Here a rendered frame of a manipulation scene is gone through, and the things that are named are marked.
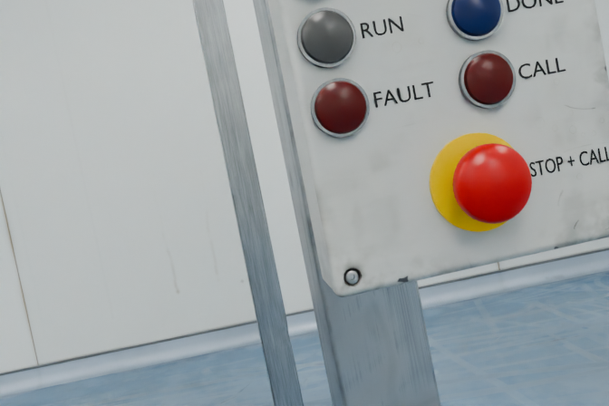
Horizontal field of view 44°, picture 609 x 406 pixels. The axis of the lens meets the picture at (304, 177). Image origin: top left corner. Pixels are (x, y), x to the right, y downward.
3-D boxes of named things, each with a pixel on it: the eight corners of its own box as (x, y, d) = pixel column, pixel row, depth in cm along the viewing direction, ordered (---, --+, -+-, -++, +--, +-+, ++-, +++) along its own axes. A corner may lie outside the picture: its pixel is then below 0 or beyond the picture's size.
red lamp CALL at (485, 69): (521, 99, 39) (511, 46, 39) (471, 109, 39) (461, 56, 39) (515, 101, 40) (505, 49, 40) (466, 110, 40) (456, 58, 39)
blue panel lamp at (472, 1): (508, 31, 39) (499, -23, 39) (459, 40, 39) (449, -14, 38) (502, 33, 40) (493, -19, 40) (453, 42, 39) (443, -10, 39)
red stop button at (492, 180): (545, 216, 37) (530, 136, 37) (468, 232, 37) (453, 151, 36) (507, 209, 42) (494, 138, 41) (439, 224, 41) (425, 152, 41)
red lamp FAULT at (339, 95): (373, 129, 38) (363, 74, 38) (321, 139, 38) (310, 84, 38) (370, 129, 39) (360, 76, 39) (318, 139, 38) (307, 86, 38)
